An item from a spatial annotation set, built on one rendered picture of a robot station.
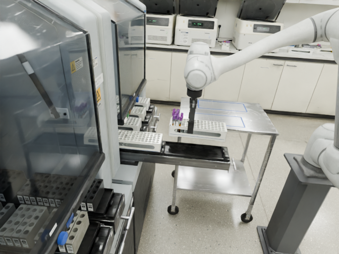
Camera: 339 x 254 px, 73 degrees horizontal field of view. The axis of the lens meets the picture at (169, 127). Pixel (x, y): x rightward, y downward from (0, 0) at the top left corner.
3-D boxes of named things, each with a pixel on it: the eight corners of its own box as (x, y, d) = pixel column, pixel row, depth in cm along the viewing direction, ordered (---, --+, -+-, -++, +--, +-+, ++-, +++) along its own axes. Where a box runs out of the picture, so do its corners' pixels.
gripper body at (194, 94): (203, 91, 108) (200, 109, 113) (202, 85, 116) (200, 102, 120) (186, 90, 109) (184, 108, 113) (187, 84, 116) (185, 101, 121)
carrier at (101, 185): (99, 189, 91) (98, 178, 88) (104, 190, 91) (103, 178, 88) (88, 213, 81) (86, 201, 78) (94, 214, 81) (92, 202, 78)
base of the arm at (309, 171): (320, 155, 141) (324, 148, 138) (340, 181, 122) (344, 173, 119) (289, 152, 142) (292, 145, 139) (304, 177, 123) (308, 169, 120)
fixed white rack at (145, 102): (104, 108, 158) (104, 100, 155) (109, 102, 167) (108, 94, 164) (147, 112, 157) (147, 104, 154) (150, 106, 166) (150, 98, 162)
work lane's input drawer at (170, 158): (95, 160, 120) (93, 146, 115) (104, 145, 132) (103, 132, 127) (236, 175, 116) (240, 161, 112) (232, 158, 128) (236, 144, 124)
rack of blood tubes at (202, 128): (168, 135, 121) (168, 125, 118) (170, 126, 130) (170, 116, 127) (225, 142, 119) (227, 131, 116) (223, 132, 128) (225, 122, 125)
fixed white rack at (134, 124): (87, 130, 132) (85, 121, 129) (93, 122, 141) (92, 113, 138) (138, 135, 130) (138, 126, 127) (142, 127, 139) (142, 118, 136)
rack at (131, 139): (102, 148, 118) (101, 138, 115) (108, 138, 127) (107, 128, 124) (160, 154, 116) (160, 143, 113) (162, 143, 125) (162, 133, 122)
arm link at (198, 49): (185, 72, 114) (183, 80, 103) (188, 39, 106) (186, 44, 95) (207, 74, 113) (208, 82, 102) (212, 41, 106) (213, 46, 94)
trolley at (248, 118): (166, 214, 181) (173, 124, 141) (171, 175, 221) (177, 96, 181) (252, 224, 178) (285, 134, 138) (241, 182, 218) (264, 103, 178)
